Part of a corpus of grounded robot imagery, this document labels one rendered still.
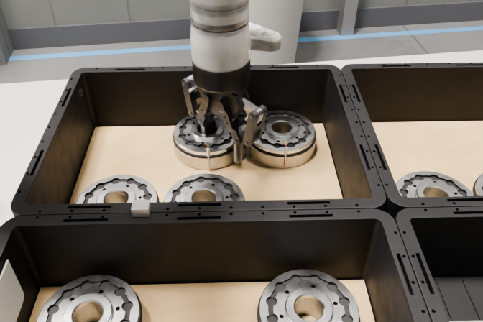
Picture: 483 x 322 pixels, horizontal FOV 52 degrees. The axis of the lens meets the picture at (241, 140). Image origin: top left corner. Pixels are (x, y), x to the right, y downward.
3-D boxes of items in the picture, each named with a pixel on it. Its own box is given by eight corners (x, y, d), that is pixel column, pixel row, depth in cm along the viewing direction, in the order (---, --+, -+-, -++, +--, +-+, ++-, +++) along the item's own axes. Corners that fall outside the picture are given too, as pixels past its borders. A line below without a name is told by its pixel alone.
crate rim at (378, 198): (11, 230, 52) (4, 215, 51) (77, 80, 76) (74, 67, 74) (386, 223, 53) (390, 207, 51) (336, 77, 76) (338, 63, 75)
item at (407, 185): (404, 231, 59) (405, 227, 58) (385, 173, 67) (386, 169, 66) (489, 231, 59) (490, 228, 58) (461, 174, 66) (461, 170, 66)
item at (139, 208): (131, 217, 50) (130, 209, 50) (134, 208, 51) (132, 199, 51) (149, 217, 50) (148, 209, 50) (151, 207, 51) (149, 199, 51)
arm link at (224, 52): (284, 47, 65) (287, 2, 61) (227, 81, 58) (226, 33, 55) (233, 27, 70) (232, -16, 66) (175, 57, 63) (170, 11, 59)
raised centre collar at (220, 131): (190, 142, 71) (190, 139, 71) (191, 122, 75) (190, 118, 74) (225, 141, 71) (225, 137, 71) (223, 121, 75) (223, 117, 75)
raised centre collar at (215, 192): (180, 213, 60) (180, 210, 60) (187, 185, 64) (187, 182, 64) (221, 216, 60) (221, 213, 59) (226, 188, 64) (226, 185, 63)
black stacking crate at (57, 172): (37, 284, 58) (8, 218, 51) (90, 131, 81) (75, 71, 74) (370, 276, 59) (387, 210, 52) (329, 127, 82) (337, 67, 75)
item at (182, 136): (172, 157, 69) (172, 154, 69) (175, 115, 77) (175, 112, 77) (244, 154, 70) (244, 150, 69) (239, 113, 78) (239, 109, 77)
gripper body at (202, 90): (176, 52, 62) (182, 113, 68) (226, 75, 58) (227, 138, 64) (216, 32, 67) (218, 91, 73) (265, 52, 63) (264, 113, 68)
